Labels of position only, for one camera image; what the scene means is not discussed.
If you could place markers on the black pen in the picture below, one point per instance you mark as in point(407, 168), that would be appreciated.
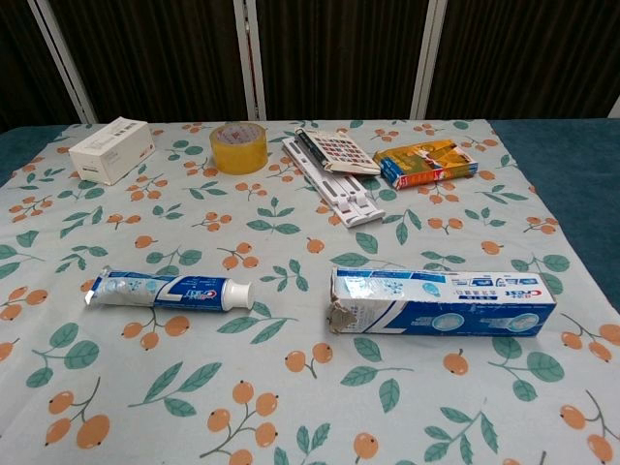
point(307, 145)

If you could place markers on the white partition frame post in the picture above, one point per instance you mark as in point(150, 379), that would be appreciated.
point(428, 58)
point(63, 58)
point(249, 58)
point(614, 104)

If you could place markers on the floral fruit print tablecloth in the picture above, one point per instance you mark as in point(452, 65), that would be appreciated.
point(310, 387)

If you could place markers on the orange snack packet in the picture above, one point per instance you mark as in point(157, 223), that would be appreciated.
point(426, 164)

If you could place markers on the blue white toothpaste tube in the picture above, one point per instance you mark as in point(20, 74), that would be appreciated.
point(184, 295)

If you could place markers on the small white cardboard box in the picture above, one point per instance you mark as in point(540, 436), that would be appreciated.
point(109, 150)

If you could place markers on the white folding stand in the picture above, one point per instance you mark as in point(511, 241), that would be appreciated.
point(349, 198)

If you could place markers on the dark slatted partition panel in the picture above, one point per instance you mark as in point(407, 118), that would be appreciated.
point(339, 58)
point(523, 53)
point(24, 72)
point(160, 58)

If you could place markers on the colour swatch card pack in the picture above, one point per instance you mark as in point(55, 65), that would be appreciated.
point(339, 150)

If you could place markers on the teal blue table cover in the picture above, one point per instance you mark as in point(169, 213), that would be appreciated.
point(571, 169)

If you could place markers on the blue white carton box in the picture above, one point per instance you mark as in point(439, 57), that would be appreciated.
point(436, 310)

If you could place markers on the yellow packing tape roll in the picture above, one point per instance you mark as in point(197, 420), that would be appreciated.
point(237, 155)

